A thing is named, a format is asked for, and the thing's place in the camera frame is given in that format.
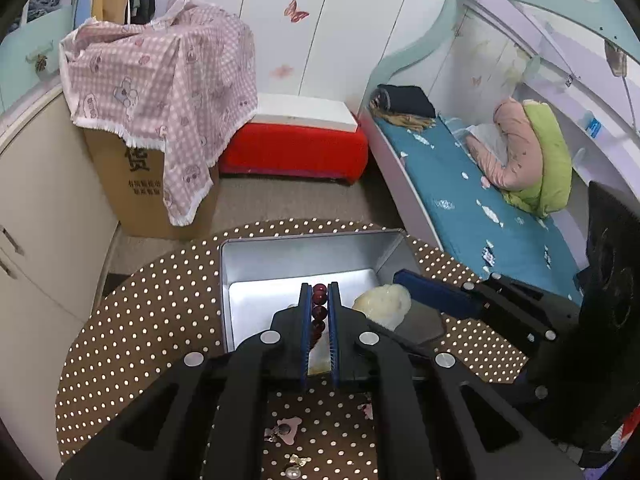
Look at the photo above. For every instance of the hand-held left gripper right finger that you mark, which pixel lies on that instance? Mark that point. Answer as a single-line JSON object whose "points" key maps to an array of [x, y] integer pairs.
{"points": [[335, 340]]}

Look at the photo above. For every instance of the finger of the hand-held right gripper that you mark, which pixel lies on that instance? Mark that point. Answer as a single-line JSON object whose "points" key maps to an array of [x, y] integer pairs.
{"points": [[530, 392], [435, 295]]}

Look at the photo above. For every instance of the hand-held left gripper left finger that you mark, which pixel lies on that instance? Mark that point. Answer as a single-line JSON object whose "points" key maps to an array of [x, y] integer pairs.
{"points": [[304, 340]]}

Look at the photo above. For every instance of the silver metal tin box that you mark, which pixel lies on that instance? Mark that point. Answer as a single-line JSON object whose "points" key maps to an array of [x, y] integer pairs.
{"points": [[260, 300]]}

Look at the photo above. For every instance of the cream stone carving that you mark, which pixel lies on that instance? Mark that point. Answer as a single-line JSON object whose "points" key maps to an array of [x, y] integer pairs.
{"points": [[382, 302]]}

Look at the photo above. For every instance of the small dark card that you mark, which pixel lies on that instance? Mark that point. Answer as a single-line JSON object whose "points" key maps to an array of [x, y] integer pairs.
{"points": [[489, 257]]}

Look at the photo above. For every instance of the small pink charm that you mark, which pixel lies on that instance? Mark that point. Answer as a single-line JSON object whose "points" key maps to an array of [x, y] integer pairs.
{"points": [[367, 410]]}

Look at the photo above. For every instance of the pink flower earring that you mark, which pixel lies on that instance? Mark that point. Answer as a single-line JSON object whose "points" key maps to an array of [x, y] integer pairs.
{"points": [[285, 430]]}

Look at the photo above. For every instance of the blue printed bed sheet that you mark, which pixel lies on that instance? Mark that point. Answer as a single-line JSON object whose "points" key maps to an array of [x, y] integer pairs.
{"points": [[450, 195]]}

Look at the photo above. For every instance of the red patterned cloth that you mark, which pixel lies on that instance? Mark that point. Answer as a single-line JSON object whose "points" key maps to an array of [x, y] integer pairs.
{"points": [[617, 455]]}

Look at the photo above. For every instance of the green quilt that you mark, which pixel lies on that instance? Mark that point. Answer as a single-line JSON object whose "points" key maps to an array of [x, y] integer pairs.
{"points": [[552, 160]]}

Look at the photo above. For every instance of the white crumpled cloth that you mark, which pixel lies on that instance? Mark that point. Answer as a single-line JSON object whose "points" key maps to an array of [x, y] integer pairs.
{"points": [[480, 137]]}

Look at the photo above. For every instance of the pink long pillow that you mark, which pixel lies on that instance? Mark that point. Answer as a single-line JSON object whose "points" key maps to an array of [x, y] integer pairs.
{"points": [[520, 145]]}

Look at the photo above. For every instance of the tan fringed scarf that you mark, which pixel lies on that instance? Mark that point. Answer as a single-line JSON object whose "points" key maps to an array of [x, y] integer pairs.
{"points": [[410, 121]]}

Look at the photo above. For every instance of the red upholstered stool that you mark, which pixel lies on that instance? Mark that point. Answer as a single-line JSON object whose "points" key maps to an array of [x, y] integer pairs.
{"points": [[295, 155]]}

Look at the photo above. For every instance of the dark folded cloth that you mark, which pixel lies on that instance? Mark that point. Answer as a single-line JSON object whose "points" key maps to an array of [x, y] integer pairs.
{"points": [[407, 100]]}

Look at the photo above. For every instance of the brown cardboard box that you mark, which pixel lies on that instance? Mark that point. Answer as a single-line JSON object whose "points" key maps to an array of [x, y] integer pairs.
{"points": [[135, 195]]}

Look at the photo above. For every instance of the flat white box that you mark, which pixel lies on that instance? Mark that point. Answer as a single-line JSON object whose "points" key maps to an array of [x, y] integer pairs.
{"points": [[305, 110]]}

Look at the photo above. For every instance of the pale pink butterfly sticker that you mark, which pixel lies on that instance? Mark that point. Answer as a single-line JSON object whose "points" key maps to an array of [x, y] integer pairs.
{"points": [[282, 71]]}

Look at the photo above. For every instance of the white wardrobe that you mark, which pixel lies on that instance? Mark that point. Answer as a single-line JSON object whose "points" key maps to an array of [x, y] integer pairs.
{"points": [[340, 35]]}

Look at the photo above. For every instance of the cream cabinet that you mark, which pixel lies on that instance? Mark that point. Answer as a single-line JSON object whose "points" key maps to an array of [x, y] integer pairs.
{"points": [[45, 240]]}

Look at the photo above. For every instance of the pink checked cloth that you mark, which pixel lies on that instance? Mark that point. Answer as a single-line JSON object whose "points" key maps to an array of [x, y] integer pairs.
{"points": [[165, 70]]}

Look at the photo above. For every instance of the red butterfly sticker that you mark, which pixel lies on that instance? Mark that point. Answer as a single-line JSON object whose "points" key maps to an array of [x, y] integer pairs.
{"points": [[296, 11]]}

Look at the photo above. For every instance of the teal board with bear sticker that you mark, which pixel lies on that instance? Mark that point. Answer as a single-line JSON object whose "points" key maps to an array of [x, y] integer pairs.
{"points": [[35, 65]]}

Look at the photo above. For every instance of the teal bunk bed frame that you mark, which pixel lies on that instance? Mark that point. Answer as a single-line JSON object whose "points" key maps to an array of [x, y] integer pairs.
{"points": [[425, 45]]}

